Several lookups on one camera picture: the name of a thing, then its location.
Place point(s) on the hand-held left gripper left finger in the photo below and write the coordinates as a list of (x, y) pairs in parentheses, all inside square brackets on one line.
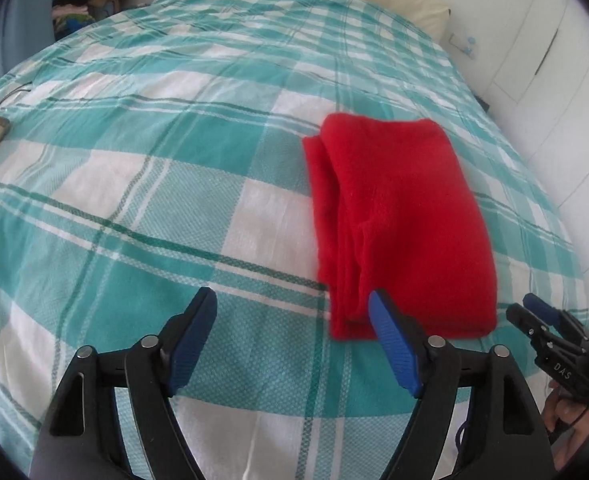
[(194, 330)]

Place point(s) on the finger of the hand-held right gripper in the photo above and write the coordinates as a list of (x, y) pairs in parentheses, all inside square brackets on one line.
[(544, 307), (527, 325)]

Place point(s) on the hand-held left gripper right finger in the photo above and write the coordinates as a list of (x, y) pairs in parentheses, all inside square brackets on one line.
[(392, 340)]

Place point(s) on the red knitted sweater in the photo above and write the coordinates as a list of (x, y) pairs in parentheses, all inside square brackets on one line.
[(404, 210)]

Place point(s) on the person's right hand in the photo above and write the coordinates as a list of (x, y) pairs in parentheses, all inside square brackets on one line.
[(569, 417)]

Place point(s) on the teal checked bed sheet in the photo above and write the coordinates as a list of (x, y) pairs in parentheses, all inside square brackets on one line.
[(174, 160)]

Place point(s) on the white wardrobe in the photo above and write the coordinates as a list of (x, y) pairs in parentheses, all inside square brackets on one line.
[(549, 85)]

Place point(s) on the blue curtain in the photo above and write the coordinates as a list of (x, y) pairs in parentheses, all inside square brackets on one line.
[(24, 10)]

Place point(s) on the white wall socket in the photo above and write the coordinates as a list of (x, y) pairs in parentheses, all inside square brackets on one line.
[(462, 44)]

